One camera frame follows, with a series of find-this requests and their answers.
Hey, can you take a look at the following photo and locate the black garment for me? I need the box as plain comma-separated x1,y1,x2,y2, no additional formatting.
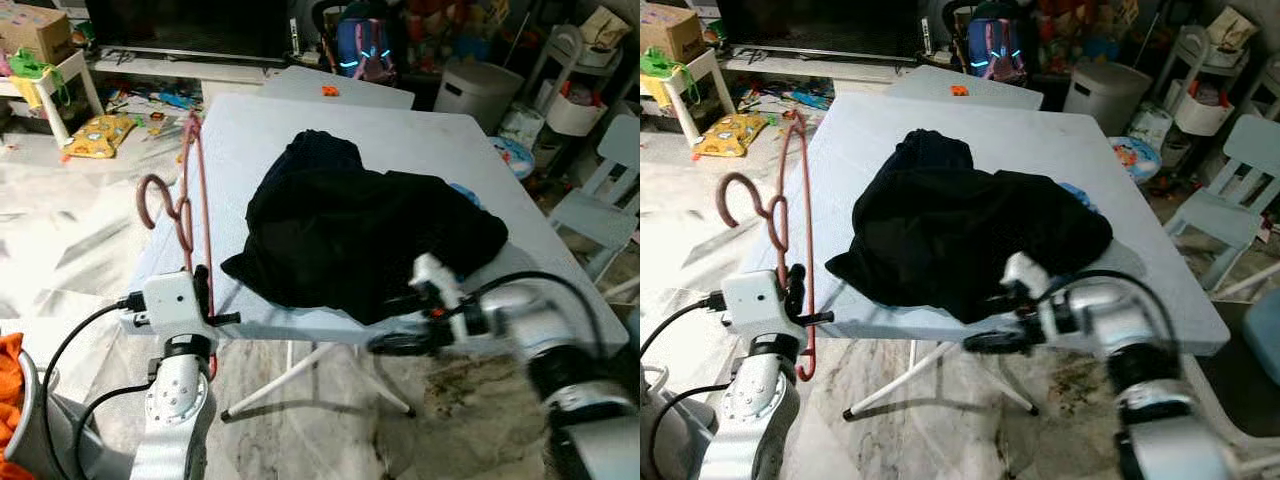
826,165,1115,325
220,165,511,327

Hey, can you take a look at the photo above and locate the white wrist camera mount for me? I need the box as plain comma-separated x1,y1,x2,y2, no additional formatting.
721,268,797,337
140,270,212,337
411,252,470,317
1002,251,1062,317

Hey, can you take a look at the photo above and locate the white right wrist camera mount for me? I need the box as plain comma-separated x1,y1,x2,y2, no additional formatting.
411,252,470,317
1002,251,1062,317

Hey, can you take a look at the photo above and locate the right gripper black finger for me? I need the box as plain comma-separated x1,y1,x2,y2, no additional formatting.
962,331,1033,357
367,332,443,358

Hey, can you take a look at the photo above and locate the white trolley cart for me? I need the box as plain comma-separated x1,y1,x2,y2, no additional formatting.
1150,25,1257,143
520,25,627,177

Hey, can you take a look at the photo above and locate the black television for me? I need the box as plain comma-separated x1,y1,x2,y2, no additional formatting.
718,0,926,59
85,0,301,61

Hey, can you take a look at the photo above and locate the small white toy table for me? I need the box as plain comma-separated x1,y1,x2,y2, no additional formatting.
0,50,107,147
640,50,737,147

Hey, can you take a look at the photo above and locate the low white table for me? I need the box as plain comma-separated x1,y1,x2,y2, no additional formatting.
262,65,416,111
885,65,1046,111

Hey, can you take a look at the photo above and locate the white plastic bin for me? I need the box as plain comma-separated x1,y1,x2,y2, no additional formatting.
1061,62,1152,137
434,62,524,133

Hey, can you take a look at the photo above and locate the light blue cushion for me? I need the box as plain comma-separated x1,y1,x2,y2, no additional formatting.
1244,290,1280,386

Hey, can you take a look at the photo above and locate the blue pink backpack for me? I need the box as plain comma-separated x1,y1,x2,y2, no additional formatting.
334,15,397,83
964,15,1027,84

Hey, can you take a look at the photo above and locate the cardboard box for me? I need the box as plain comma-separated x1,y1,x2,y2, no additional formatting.
640,3,707,63
0,5,74,66

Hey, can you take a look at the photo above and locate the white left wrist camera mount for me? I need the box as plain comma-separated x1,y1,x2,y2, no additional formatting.
721,268,797,337
140,270,212,337

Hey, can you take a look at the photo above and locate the colourful round plate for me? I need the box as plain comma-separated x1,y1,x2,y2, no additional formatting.
490,135,537,182
1108,135,1164,184

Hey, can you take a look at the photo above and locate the pink plastic hanger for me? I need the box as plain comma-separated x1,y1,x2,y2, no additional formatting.
721,110,817,384
137,112,217,383

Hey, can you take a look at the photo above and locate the pale blue child chair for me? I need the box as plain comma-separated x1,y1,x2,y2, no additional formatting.
547,113,641,283
1162,113,1280,293

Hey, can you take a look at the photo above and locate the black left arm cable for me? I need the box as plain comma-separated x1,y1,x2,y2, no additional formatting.
648,292,727,480
38,293,153,480

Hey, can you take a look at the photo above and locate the green toy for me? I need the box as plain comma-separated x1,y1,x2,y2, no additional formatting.
640,48,693,83
10,50,67,87

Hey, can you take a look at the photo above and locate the orange garment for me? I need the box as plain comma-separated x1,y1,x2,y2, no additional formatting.
0,332,33,480

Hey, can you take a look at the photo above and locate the white folding table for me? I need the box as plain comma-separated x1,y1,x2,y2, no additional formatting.
760,92,1231,421
130,92,631,421

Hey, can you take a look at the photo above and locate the grey laundry basket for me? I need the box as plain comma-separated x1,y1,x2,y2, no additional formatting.
640,362,723,480
0,345,136,480

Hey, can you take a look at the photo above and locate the yellow patterned toy bag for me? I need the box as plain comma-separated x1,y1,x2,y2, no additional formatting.
62,113,142,162
692,112,772,160

